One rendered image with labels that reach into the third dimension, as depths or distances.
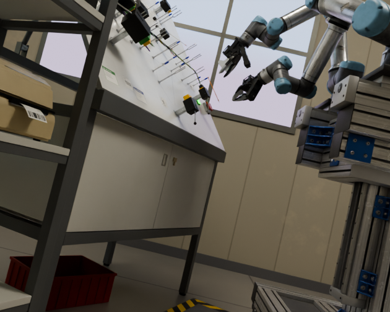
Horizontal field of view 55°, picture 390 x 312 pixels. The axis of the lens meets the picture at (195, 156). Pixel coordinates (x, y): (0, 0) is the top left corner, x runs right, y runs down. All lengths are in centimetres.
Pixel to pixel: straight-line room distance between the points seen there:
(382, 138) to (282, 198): 198
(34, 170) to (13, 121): 34
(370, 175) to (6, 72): 121
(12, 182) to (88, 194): 26
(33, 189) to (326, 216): 259
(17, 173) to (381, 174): 127
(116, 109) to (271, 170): 219
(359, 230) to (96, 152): 104
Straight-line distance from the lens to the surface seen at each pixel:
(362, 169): 148
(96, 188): 133
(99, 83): 123
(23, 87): 108
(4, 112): 101
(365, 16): 145
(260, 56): 341
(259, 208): 326
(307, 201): 335
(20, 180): 138
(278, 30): 195
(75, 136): 113
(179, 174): 182
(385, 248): 160
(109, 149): 134
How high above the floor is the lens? 65
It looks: 4 degrees up
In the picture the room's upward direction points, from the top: 13 degrees clockwise
